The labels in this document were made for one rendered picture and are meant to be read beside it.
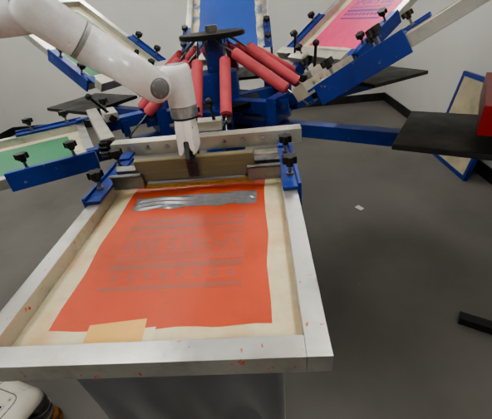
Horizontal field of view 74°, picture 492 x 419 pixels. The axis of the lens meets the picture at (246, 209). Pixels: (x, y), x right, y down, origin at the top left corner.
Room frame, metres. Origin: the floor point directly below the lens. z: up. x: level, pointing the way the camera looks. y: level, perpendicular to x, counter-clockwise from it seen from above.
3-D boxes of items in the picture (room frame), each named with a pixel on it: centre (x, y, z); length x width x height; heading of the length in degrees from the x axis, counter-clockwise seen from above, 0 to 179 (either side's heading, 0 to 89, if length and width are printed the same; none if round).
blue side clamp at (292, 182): (0.91, -0.14, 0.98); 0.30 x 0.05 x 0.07; 175
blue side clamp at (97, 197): (0.96, 0.41, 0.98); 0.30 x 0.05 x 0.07; 175
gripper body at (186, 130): (0.91, 0.14, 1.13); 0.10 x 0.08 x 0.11; 175
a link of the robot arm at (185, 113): (0.92, 0.14, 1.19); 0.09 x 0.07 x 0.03; 175
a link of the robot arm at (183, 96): (0.90, 0.18, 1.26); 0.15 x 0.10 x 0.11; 118
